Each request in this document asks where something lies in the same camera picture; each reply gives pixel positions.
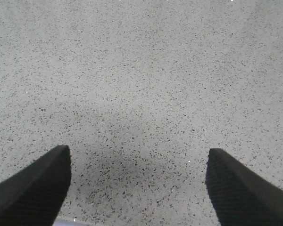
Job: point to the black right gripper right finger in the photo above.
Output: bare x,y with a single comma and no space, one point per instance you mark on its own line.
239,196

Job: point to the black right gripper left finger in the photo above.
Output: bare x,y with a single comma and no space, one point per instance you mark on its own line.
35,195

